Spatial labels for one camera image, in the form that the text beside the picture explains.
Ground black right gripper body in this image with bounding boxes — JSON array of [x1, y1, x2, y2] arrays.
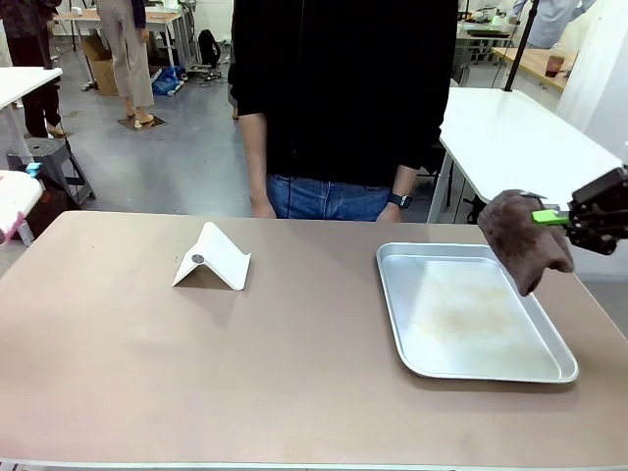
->
[[596, 188, 628, 241]]

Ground brown towel cloth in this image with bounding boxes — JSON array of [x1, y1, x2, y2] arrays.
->
[[477, 188, 576, 298]]

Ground pink white lint roller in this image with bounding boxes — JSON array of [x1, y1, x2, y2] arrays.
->
[[0, 169, 42, 246]]

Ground person's right forearm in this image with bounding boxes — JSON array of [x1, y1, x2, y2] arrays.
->
[[238, 112, 277, 205]]

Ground person's left forearm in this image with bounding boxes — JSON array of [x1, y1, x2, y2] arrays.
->
[[390, 164, 419, 197]]

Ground person's right hand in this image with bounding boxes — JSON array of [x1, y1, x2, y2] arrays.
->
[[249, 193, 278, 220]]

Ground silver metal tray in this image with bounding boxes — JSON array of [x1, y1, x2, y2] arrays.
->
[[376, 241, 580, 385]]

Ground cup with red drink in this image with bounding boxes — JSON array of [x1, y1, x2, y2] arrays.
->
[[545, 42, 566, 79]]

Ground light wooden desk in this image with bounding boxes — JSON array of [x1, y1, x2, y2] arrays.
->
[[492, 46, 578, 92]]

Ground black tripod pole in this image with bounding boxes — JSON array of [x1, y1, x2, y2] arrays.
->
[[503, 0, 542, 92]]

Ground person in blue shirt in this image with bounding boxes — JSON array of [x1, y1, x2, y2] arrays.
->
[[512, 0, 602, 50]]

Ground blue jeans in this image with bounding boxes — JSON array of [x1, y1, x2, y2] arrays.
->
[[266, 172, 394, 222]]

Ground black hoodie torso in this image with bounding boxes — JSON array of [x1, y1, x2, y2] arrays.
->
[[228, 0, 460, 188]]

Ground white folded roller stand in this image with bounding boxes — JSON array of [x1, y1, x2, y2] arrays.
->
[[171, 221, 253, 292]]

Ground black backpack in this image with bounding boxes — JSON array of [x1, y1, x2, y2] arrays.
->
[[197, 28, 223, 70]]

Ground blue plastic bag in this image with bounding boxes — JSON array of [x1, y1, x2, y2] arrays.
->
[[150, 66, 186, 97]]

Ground brown floor plate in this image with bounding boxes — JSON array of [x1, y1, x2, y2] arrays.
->
[[117, 113, 169, 131]]

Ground wooden top table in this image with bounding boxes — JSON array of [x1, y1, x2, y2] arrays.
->
[[52, 9, 193, 68]]

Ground person in beige trousers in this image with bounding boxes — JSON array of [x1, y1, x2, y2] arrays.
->
[[95, 0, 157, 130]]

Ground cardboard box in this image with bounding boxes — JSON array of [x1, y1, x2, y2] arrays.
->
[[80, 34, 120, 97]]

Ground grey step stool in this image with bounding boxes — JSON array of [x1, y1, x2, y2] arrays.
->
[[6, 136, 97, 204]]

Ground dark brown box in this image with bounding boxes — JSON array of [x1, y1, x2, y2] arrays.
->
[[22, 188, 71, 241]]

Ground person in dark clothes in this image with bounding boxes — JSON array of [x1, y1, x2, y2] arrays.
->
[[0, 0, 66, 139]]

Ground small white table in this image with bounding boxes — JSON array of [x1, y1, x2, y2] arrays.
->
[[0, 66, 65, 171]]

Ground floor cable bundle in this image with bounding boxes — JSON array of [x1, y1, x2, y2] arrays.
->
[[184, 61, 231, 85]]

